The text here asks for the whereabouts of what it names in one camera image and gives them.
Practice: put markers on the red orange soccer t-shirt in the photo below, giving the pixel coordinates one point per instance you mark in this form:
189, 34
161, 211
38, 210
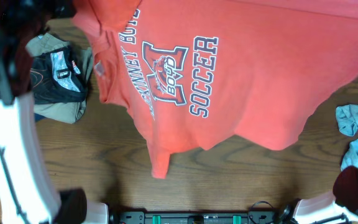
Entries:
192, 73

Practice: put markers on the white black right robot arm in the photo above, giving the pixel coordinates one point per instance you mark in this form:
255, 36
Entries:
336, 206

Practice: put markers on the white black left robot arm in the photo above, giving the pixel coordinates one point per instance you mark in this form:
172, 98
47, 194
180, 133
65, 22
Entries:
26, 191

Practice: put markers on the khaki folded garment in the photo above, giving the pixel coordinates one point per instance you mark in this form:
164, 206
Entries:
63, 112

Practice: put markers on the black folded graphic shirt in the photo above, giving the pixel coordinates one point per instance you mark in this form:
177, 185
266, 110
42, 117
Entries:
56, 78

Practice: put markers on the navy folded garment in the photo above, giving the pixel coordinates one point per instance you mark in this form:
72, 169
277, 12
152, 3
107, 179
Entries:
38, 117

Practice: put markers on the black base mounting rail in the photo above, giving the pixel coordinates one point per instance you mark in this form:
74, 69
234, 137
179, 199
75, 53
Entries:
140, 217

